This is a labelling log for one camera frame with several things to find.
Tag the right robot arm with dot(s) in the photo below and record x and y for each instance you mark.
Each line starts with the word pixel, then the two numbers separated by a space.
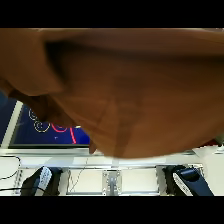
pixel 193 182

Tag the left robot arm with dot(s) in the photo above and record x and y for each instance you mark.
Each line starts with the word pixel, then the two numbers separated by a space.
pixel 33 183

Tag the brown garment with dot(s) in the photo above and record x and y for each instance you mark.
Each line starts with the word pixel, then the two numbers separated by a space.
pixel 133 96

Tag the silver frame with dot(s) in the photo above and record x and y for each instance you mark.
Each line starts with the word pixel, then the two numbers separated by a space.
pixel 112 181

